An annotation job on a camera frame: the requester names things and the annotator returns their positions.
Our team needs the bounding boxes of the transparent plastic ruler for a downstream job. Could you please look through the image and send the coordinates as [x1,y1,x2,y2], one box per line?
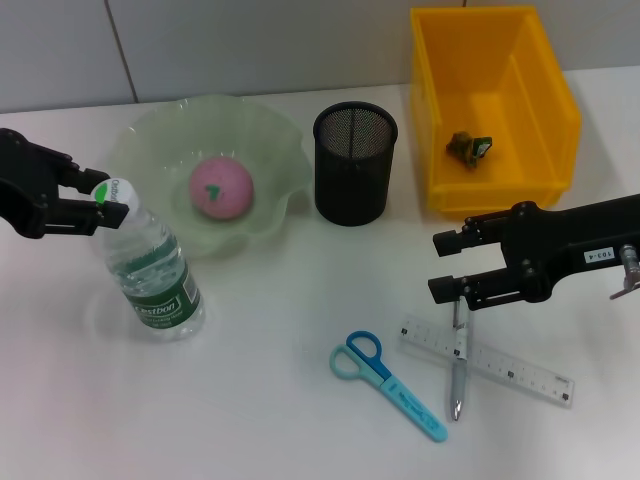
[399,312,575,410]

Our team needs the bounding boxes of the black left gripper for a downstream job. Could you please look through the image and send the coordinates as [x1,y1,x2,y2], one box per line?
[0,127,132,240]

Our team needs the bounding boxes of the clear water bottle green label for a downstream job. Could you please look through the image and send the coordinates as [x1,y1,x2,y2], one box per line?
[89,177,206,344]

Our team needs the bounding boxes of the green glass fruit plate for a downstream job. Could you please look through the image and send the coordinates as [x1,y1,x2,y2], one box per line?
[107,94,314,259]

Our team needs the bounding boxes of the yellow plastic bin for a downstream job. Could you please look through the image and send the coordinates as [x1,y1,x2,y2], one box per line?
[409,5,584,221]

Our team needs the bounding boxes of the pink toy peach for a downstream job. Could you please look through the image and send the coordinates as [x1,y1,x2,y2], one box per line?
[188,155,255,221]

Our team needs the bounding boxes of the right arm cable with plugs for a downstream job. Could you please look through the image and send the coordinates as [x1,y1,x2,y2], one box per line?
[608,243,640,301]

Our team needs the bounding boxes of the black mesh pen holder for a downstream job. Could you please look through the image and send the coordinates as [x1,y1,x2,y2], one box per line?
[313,101,400,227]

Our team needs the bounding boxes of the blue scissors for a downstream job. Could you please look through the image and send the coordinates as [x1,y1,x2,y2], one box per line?
[328,330,449,444]

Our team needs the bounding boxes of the silver pen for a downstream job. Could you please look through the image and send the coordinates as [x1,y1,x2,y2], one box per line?
[449,299,472,422]

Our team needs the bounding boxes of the green plastic wrapper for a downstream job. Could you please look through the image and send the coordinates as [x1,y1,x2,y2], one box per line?
[445,130,494,172]

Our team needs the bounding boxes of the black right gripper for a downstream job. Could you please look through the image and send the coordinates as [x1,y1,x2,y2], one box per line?
[427,192,640,312]

